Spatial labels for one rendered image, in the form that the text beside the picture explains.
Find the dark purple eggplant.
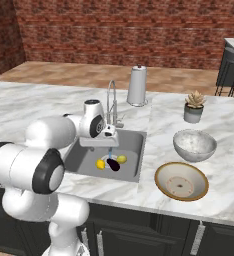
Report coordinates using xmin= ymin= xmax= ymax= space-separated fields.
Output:
xmin=106 ymin=158 xmax=121 ymax=172

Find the yellow lemon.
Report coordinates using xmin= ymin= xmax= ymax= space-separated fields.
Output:
xmin=117 ymin=154 xmax=128 ymax=165
xmin=95 ymin=159 xmax=106 ymax=170

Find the tan rimmed shallow bowl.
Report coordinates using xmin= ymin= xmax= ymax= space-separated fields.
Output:
xmin=154 ymin=161 xmax=210 ymax=203

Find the silver cabinet handle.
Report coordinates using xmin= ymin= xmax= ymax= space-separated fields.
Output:
xmin=95 ymin=230 xmax=105 ymax=256
xmin=189 ymin=221 xmax=206 ymax=256
xmin=80 ymin=227 xmax=90 ymax=251

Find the succulent in grey pot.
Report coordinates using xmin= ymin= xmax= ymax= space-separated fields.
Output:
xmin=183 ymin=90 xmax=207 ymax=125

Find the dark cabinet door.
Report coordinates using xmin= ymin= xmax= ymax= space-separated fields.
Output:
xmin=188 ymin=222 xmax=234 ymax=256
xmin=0 ymin=185 xmax=57 ymax=256
xmin=92 ymin=218 xmax=192 ymax=256

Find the white paper towel roll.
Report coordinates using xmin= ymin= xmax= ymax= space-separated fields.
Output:
xmin=126 ymin=64 xmax=149 ymax=108

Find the grey steel sink basin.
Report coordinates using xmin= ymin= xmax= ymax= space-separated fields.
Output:
xmin=63 ymin=127 xmax=148 ymax=184

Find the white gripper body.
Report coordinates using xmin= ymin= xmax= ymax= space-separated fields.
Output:
xmin=78 ymin=134 xmax=120 ymax=149

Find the chrome spring sink faucet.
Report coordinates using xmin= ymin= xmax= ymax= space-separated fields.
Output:
xmin=105 ymin=79 xmax=126 ymax=130

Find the white speckled bowl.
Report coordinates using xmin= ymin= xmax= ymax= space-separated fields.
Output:
xmin=172 ymin=128 xmax=219 ymax=164

